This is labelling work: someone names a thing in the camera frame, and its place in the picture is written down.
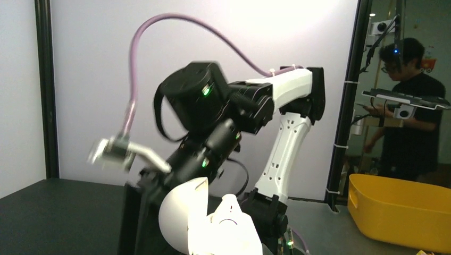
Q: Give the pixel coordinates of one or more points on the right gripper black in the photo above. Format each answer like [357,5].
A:
[140,232]

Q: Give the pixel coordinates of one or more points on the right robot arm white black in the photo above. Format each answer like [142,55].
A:
[215,114]

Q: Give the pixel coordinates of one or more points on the yellow plastic bin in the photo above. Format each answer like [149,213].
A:
[406,213]

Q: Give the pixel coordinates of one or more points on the person in black shirt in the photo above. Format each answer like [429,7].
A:
[412,150]

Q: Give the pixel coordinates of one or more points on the black frame post right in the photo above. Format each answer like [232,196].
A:
[347,101]

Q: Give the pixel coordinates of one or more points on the black frame post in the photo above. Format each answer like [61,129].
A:
[47,86]
[347,101]

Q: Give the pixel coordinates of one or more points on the black frame post left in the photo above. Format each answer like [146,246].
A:
[47,86]

